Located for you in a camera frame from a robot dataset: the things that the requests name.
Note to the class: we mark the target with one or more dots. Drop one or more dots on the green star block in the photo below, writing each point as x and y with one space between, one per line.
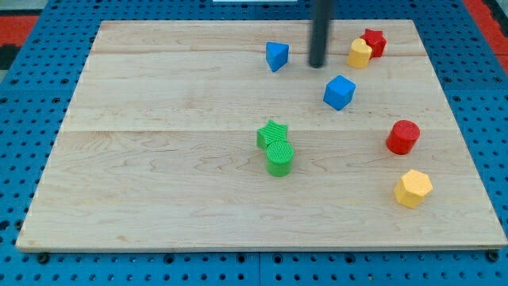
271 133

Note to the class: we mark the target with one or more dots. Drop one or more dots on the blue cube block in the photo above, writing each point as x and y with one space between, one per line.
338 92

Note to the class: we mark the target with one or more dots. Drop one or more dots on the green cylinder block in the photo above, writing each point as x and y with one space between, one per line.
279 156

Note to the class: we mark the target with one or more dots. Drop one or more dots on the blue triangle block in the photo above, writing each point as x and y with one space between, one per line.
276 55

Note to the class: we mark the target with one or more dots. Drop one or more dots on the yellow hexagon block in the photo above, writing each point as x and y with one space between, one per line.
412 188

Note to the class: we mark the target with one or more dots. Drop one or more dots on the red cylinder block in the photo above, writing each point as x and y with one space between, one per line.
403 136

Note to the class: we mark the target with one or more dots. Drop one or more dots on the light wooden board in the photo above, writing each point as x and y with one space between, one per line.
157 151

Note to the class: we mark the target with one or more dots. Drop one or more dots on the red star block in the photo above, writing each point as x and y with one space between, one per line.
376 41

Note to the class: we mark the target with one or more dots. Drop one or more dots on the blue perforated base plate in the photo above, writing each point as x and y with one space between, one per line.
464 47

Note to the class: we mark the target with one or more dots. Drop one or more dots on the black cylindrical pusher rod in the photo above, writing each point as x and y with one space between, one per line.
322 11

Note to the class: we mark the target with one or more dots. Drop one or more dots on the yellow heart block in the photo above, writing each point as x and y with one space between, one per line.
359 54

